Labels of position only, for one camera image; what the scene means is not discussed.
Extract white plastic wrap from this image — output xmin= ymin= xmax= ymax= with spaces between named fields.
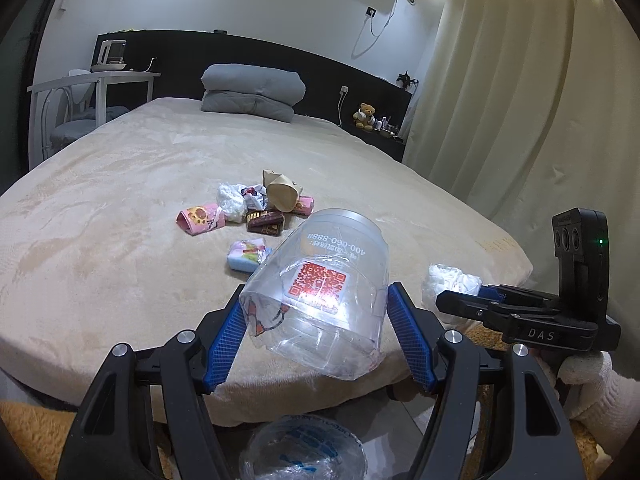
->
xmin=421 ymin=263 xmax=483 ymax=312

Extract light blue cartoon packet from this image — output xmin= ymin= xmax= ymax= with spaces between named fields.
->
xmin=227 ymin=237 xmax=272 ymax=274

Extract clear plastic cup QR label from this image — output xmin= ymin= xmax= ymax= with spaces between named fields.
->
xmin=239 ymin=208 xmax=390 ymax=380

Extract pink paw print wrapper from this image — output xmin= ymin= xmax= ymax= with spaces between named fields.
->
xmin=176 ymin=203 xmax=226 ymax=236

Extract brown gold snack packet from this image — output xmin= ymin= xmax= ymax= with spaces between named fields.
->
xmin=246 ymin=210 xmax=285 ymax=236

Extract pink small wrapper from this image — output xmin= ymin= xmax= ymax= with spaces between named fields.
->
xmin=292 ymin=195 xmax=314 ymax=218

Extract crushed brown paper cup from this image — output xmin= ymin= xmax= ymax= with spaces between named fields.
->
xmin=262 ymin=169 xmax=302 ymax=214

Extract trash bin with clear bag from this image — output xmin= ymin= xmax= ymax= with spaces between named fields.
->
xmin=239 ymin=414 xmax=368 ymax=479

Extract white gloved right hand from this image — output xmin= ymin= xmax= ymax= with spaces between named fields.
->
xmin=533 ymin=350 xmax=639 ymax=457

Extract beige bed blanket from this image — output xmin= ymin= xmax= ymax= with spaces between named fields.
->
xmin=1 ymin=98 xmax=533 ymax=404

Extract cream curtain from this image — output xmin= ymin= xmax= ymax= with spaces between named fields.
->
xmin=404 ymin=0 xmax=639 ymax=377

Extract white crumpled tissue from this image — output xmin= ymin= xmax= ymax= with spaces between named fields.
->
xmin=217 ymin=183 xmax=247 ymax=223

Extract white blue snack wrapper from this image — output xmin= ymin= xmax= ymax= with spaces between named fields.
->
xmin=241 ymin=184 xmax=268 ymax=211

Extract small items on nightstand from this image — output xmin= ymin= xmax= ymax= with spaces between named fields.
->
xmin=373 ymin=116 xmax=398 ymax=138

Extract orange fuzzy rug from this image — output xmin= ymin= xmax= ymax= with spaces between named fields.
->
xmin=0 ymin=324 xmax=614 ymax=480

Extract brown teddy bear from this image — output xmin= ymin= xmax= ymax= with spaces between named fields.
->
xmin=352 ymin=103 xmax=375 ymax=131

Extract black headboard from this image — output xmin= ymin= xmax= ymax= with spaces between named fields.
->
xmin=92 ymin=30 xmax=411 ymax=162

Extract black figurine on headboard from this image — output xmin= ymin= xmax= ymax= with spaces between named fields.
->
xmin=396 ymin=72 xmax=419 ymax=91

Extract folded grey quilt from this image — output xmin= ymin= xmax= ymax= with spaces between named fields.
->
xmin=201 ymin=63 xmax=306 ymax=122

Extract white chair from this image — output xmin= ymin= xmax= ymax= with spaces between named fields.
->
xmin=36 ymin=70 xmax=127 ymax=158

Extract white side table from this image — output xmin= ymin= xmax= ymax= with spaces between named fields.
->
xmin=27 ymin=70 xmax=160 ymax=170

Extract white appliance on table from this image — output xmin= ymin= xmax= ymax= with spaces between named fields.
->
xmin=91 ymin=40 xmax=127 ymax=73

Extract white charger cable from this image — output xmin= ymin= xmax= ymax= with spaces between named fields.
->
xmin=335 ymin=84 xmax=350 ymax=127

